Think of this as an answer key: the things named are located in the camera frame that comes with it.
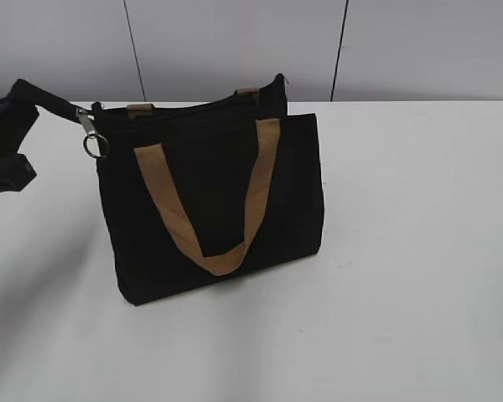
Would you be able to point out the tan bag handle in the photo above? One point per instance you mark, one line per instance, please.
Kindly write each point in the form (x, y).
(147, 109)
(211, 188)

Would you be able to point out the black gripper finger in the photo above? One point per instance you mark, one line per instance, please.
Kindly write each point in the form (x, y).
(16, 172)
(16, 119)

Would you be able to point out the rear tan bag handle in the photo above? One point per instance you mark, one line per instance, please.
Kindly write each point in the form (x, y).
(147, 109)

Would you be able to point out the silver zipper pull clasp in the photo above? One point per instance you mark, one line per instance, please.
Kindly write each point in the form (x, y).
(92, 135)

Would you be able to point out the black canvas tote bag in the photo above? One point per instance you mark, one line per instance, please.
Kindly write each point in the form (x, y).
(148, 264)

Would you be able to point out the front tan bag handle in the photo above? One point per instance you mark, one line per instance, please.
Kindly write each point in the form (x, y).
(211, 188)

